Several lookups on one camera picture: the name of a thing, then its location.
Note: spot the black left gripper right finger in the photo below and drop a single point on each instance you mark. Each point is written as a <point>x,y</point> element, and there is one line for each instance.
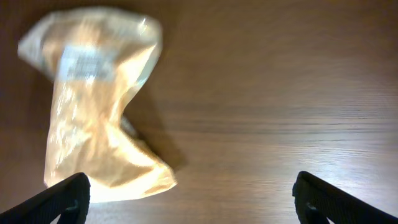
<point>317,201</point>

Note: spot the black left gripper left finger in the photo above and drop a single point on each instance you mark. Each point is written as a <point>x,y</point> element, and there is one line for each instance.
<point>67,200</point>

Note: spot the beige paper pouch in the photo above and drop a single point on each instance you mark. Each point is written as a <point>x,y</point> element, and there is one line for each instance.
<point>98,59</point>

